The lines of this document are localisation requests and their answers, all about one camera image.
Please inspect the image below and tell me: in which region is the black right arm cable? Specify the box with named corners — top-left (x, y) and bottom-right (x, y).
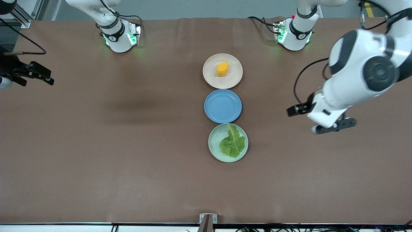
top-left (0, 18), bottom-right (47, 56)

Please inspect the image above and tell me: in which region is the metal table edge bracket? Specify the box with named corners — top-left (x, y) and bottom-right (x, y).
top-left (197, 213), bottom-right (218, 232)

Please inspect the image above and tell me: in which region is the pale green round plate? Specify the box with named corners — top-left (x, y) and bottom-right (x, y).
top-left (208, 123), bottom-right (249, 163)

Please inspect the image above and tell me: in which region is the yellow lemon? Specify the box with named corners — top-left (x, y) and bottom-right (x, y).
top-left (216, 62), bottom-right (230, 77)

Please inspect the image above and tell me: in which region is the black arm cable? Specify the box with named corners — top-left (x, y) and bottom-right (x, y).
top-left (0, 18), bottom-right (47, 56)
top-left (293, 57), bottom-right (330, 105)

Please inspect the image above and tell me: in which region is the aluminium frame profile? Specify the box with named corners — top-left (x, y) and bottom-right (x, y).
top-left (8, 0), bottom-right (44, 29)

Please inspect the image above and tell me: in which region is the blue round plate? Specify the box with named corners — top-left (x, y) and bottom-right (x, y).
top-left (204, 89), bottom-right (242, 124)

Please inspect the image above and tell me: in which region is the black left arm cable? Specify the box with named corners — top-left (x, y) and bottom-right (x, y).
top-left (293, 57), bottom-right (330, 105)

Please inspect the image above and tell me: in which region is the brown table cover mat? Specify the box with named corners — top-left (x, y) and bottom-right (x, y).
top-left (0, 17), bottom-right (412, 224)

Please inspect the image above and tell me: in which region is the black base power cable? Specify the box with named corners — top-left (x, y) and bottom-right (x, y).
top-left (247, 16), bottom-right (278, 34)

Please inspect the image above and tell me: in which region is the beige round plate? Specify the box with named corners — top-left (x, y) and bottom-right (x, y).
top-left (202, 53), bottom-right (243, 90)

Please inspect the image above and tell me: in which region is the green lettuce leaf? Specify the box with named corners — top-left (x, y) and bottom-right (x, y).
top-left (219, 123), bottom-right (246, 158)

